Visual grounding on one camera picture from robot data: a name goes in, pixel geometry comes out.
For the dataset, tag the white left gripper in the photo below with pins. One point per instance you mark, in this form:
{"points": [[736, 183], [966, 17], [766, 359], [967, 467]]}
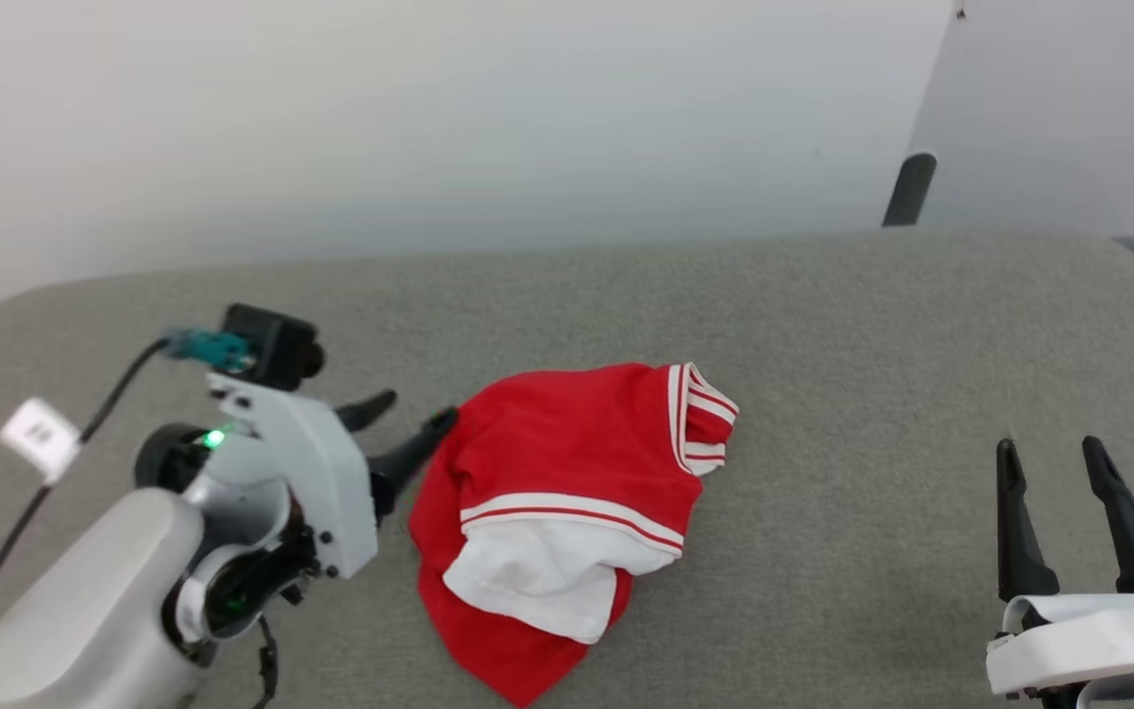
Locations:
{"points": [[316, 473]]}

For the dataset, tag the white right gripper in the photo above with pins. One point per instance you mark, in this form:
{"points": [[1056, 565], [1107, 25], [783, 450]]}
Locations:
{"points": [[1069, 650]]}

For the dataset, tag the red and white garment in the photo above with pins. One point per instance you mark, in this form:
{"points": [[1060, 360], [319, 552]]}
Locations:
{"points": [[547, 443]]}

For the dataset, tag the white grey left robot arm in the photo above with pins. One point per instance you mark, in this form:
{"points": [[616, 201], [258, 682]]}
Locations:
{"points": [[75, 611]]}

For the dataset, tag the black pole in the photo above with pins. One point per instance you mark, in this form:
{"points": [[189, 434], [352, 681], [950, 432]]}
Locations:
{"points": [[910, 192]]}

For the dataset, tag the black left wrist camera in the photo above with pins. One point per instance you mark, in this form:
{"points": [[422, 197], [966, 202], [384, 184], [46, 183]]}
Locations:
{"points": [[272, 345]]}

